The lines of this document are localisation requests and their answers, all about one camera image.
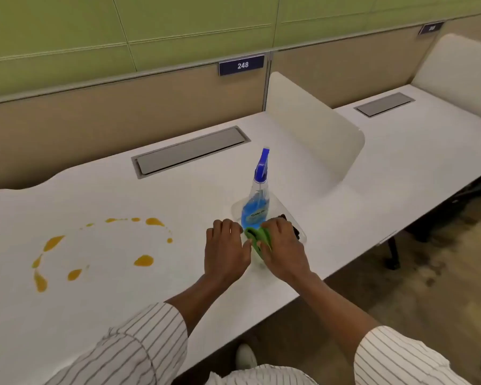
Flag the person's right hand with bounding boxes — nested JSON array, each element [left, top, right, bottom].
[[259, 217, 312, 285]]

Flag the person's left hand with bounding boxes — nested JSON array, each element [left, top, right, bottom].
[[203, 218, 252, 291]]

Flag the green microfibre cloth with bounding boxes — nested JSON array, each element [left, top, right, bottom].
[[243, 214, 301, 259]]

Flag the blue spray bottle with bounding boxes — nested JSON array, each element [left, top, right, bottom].
[[240, 147, 271, 231]]

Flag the orange liquid spill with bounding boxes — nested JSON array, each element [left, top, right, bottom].
[[31, 217, 174, 294]]

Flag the person's left forearm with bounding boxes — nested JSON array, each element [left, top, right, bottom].
[[165, 272, 249, 337]]

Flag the person's right forearm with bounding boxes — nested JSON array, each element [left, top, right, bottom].
[[284, 270, 379, 364]]

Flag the clear plastic container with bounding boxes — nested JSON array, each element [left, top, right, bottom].
[[230, 194, 307, 269]]

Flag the white shoe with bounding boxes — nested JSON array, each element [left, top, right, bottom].
[[235, 343, 258, 372]]

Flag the black table leg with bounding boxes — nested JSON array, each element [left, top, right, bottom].
[[384, 236, 401, 271]]

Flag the white striped shirt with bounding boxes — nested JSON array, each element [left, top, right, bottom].
[[44, 302, 472, 385]]

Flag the white divider panel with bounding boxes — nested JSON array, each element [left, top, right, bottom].
[[410, 33, 481, 123], [265, 72, 366, 185]]

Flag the white neighbour table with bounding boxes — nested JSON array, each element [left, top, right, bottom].
[[335, 84, 481, 245]]

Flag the beige partition screen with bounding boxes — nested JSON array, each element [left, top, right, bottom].
[[0, 61, 270, 193], [270, 19, 481, 109]]

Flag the dark blue number sign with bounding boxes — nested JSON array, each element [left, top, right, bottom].
[[418, 21, 446, 35], [218, 55, 265, 76]]

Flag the grey cable hatch lid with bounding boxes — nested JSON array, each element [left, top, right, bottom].
[[131, 125, 252, 180], [353, 91, 416, 118]]

